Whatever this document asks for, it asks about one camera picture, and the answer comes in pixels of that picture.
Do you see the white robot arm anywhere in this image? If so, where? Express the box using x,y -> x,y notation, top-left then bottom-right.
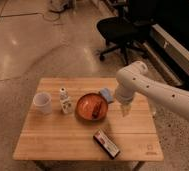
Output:
115,61 -> 189,121

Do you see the brown object in bowl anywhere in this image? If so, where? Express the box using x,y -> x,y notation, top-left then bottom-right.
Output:
92,102 -> 102,119

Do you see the wooden table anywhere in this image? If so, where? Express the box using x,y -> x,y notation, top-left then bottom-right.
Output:
13,78 -> 164,162

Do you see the orange bowl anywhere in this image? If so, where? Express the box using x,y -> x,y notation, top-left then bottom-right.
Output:
75,93 -> 108,121

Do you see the small white bottle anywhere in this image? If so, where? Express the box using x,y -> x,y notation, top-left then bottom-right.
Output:
59,87 -> 72,114

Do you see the blue sponge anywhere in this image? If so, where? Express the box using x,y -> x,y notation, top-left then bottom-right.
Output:
99,88 -> 113,103

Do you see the white plastic cup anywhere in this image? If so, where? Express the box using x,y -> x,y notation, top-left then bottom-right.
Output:
33,92 -> 52,114

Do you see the black office chair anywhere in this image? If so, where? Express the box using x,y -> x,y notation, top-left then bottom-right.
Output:
96,0 -> 158,66

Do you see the long white bench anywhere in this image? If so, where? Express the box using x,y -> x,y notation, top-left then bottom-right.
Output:
150,24 -> 189,76

